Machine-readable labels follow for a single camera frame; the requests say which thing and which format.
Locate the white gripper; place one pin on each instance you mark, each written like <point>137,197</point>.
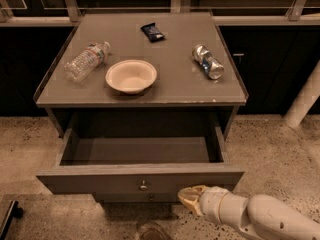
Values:
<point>210,201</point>

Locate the grey top drawer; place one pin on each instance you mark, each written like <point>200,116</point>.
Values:
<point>139,165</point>

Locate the grey drawer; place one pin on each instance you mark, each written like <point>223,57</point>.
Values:
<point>139,165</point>
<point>137,198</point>

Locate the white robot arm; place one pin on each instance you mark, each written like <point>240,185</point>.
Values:
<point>278,196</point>

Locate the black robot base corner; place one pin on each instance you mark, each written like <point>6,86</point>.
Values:
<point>13,211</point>

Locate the grey bottom drawer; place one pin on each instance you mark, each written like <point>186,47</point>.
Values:
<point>137,198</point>

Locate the grey drawer cabinet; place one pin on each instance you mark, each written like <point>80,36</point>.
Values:
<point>180,80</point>

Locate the white paper bowl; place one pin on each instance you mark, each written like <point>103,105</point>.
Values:
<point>131,76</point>

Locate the crushed silver blue can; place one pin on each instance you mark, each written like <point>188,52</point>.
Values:
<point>211,66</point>

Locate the dark blue snack packet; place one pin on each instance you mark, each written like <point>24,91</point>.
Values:
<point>152,32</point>

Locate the clear plastic water bottle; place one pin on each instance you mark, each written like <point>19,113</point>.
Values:
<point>89,59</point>

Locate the dark cabinet door handle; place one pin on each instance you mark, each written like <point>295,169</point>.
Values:
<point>238,54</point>

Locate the metal railing frame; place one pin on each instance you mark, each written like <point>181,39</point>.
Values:
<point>224,12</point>

